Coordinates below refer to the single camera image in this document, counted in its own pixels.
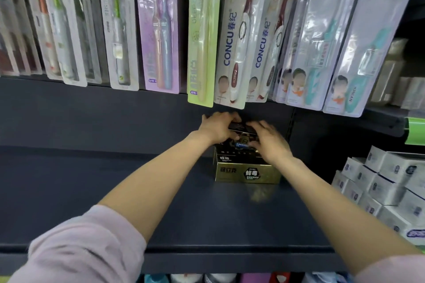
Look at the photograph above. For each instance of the orange toothbrush packet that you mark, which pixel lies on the orange toothbrush packet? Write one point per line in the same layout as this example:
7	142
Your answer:
41	20

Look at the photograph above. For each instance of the dark grey store shelf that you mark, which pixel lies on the dark grey store shelf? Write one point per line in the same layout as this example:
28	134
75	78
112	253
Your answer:
99	160

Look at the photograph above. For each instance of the green grey toothbrush packet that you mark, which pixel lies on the green grey toothbrush packet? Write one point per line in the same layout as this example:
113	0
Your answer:
116	27

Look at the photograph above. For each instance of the teal child toothbrush packet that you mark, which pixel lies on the teal child toothbrush packet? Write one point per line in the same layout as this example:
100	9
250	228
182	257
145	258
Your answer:
365	54
318	44

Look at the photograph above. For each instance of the stack of white boxes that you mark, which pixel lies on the stack of white boxes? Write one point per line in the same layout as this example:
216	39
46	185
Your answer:
385	186

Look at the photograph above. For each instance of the white maroon toothbrush packet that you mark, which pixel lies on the white maroon toothbrush packet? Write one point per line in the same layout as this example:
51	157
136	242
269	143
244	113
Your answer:
239	44
274	40

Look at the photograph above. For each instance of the person's left fingers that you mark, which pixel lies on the person's left fingers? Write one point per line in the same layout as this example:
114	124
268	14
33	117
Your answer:
229	117

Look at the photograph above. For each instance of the row of coloured bottle tops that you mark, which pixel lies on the row of coloured bottle tops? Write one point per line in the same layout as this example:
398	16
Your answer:
232	278

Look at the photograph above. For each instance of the person's left hand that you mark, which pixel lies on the person's left hand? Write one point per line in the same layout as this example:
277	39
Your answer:
217	128

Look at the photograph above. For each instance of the black toothpaste box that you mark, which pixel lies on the black toothpaste box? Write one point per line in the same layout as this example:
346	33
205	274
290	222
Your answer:
241	128
229	149

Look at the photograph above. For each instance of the purple toothbrush packet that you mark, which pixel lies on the purple toothbrush packet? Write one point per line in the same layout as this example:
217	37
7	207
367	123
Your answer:
159	27

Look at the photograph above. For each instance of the gold toothpaste box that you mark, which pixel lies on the gold toothpaste box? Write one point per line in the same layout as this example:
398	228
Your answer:
232	173

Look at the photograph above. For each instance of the green shelf label holder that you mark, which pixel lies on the green shelf label holder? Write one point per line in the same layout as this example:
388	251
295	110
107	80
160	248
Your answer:
415	131

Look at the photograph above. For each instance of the light green toothbrush packet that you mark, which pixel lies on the light green toothbrush packet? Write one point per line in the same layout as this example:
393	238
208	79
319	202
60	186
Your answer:
202	34

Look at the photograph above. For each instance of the person's right hand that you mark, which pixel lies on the person's right hand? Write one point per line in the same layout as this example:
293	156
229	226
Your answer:
272	146

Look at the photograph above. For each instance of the row of pale background boxes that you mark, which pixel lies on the row of pale background boxes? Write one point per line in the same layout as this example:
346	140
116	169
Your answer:
398	83

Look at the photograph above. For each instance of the person's pink left sleeve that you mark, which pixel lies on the person's pink left sleeve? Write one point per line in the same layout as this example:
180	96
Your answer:
86	246

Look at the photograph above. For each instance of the person's right forearm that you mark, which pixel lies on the person's right forearm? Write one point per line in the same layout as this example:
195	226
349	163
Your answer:
332	213

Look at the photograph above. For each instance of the dark red toothbrush packet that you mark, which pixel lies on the dark red toothbrush packet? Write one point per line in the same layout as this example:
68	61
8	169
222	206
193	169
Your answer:
13	27

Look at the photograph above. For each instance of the person's pink right sleeve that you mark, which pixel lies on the person's pink right sleeve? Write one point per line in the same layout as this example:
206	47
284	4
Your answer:
391	269

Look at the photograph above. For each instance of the person's right fingers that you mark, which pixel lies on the person's right fingers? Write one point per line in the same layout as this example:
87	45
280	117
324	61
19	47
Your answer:
262	130

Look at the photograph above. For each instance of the black toothbrush packet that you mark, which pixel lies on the black toothbrush packet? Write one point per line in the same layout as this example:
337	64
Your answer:
88	27

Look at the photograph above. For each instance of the green white toothbrush packet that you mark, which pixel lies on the green white toothbrush packet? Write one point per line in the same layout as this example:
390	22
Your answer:
63	27

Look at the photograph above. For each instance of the person's left forearm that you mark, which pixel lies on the person's left forearm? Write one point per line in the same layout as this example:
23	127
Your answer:
159	180

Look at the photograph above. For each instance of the person's pink sleeve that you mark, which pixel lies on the person's pink sleeve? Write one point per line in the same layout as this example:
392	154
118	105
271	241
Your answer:
86	246
391	269

